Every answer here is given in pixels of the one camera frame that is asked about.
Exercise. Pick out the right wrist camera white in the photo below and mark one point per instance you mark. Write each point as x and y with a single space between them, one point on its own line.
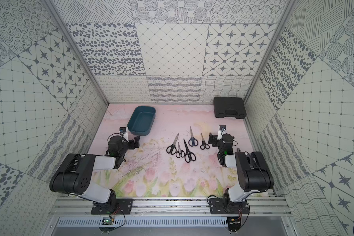
221 131

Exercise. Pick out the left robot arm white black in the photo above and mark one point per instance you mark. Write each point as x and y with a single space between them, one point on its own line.
74 175

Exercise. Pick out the small black scissors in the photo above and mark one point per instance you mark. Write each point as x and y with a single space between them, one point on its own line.
180 153

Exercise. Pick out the white perforated cable duct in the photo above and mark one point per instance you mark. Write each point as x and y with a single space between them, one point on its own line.
145 222

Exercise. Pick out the small dark scissors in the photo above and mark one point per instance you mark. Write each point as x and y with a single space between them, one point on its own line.
204 145

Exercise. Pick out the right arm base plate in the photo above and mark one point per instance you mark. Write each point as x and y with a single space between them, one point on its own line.
220 206

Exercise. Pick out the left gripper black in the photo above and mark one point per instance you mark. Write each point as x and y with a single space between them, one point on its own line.
131 142

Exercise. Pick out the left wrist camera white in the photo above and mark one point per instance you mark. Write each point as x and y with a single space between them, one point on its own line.
124 133

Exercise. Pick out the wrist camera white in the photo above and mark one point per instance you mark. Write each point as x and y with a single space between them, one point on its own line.
124 133
221 131

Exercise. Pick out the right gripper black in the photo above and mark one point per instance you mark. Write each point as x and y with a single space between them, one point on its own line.
215 139

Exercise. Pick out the teal plastic storage box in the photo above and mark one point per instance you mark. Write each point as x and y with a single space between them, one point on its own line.
141 120

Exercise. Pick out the aluminium rail frame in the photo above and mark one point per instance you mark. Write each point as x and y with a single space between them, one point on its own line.
269 205

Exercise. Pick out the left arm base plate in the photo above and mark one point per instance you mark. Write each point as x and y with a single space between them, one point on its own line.
118 205

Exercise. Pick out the large all-black scissors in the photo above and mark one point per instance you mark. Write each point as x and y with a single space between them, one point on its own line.
189 155

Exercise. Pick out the right black controller board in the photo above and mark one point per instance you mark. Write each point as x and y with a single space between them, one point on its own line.
234 224

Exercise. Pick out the blue handled scissors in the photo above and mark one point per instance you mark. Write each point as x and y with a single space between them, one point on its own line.
193 142

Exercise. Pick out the black scissors silver blades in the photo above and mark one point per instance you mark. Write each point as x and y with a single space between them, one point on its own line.
172 148

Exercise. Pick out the left green circuit board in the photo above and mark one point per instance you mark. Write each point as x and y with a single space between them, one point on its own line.
107 225

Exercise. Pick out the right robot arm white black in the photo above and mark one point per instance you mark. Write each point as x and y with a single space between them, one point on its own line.
253 176

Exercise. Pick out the black plastic tool case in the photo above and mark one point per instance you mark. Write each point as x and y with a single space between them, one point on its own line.
231 107

